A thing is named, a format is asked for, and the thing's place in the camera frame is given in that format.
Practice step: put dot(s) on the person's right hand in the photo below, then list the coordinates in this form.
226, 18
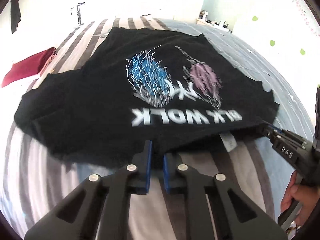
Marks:
297, 195

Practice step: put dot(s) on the maroon folded garment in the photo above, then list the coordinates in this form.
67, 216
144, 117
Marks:
27, 67

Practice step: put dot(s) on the striped star bedsheet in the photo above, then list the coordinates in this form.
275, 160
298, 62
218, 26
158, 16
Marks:
37, 155

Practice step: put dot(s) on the black printed t-shirt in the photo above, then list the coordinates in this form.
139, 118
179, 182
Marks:
100, 105

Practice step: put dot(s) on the folded metal rack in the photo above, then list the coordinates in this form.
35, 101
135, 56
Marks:
79, 13

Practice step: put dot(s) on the black hanging garment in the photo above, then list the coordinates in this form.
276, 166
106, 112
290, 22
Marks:
15, 12

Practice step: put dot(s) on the small white desk fan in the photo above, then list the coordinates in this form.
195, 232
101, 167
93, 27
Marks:
204, 15

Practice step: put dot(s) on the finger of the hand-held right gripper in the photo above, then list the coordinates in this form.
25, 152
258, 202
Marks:
267, 130
292, 137

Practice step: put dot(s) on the cream nightstand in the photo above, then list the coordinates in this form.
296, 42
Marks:
207, 23

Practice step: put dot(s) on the white headboard apple stickers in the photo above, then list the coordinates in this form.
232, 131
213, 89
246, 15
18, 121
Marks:
275, 30

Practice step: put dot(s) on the red dotted wall decal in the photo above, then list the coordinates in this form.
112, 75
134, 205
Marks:
306, 12

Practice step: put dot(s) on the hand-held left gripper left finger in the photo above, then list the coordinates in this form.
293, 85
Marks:
149, 165

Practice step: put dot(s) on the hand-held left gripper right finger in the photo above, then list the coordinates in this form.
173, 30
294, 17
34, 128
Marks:
166, 172

